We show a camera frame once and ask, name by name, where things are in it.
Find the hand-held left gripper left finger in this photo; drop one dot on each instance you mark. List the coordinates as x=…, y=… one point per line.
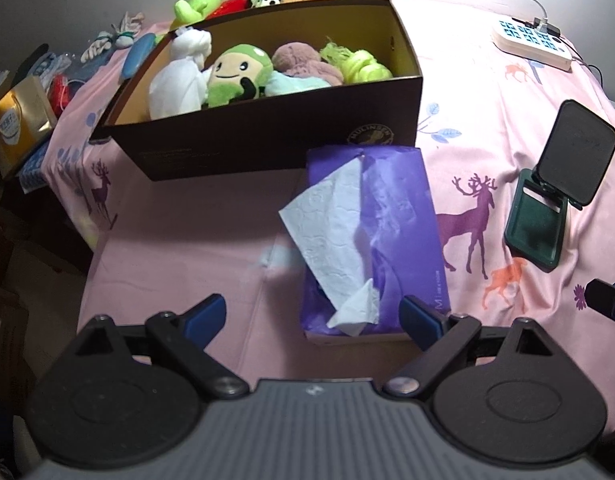
x=207, y=317

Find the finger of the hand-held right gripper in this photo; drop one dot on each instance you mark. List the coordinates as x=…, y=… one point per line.
x=605, y=294

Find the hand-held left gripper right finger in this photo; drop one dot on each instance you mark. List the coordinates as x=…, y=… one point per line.
x=425, y=321

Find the brown cardboard box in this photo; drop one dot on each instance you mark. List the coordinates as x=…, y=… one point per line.
x=267, y=135

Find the white cloth doll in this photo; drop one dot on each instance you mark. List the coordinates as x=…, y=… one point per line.
x=177, y=85

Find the green smiling plush toy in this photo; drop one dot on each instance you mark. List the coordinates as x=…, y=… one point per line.
x=237, y=77

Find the yellow-green fluffy toy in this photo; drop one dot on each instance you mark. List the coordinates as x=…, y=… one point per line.
x=362, y=67

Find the mauve plush bear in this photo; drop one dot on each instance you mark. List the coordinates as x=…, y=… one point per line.
x=302, y=60

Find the purple tissue pack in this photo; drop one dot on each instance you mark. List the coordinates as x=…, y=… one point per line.
x=397, y=220

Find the green phone stand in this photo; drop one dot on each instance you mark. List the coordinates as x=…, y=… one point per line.
x=577, y=160

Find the pink printed bedsheet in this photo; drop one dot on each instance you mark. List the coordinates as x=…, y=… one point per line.
x=487, y=125

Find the blue patterned box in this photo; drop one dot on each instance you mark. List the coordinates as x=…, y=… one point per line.
x=35, y=167

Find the white power strip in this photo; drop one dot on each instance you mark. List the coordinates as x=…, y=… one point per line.
x=530, y=42

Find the yellow tissue bag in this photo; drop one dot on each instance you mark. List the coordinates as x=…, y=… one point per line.
x=22, y=125

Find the red packet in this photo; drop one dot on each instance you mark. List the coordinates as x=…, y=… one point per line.
x=60, y=92

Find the blue glasses case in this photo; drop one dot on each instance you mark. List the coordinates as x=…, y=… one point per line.
x=137, y=57

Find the white knotted socks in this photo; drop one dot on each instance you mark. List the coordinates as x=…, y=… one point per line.
x=105, y=42

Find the neon green plush toy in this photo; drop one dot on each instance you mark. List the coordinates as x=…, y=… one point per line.
x=195, y=7

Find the red plush toy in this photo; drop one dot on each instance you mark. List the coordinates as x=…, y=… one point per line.
x=230, y=7

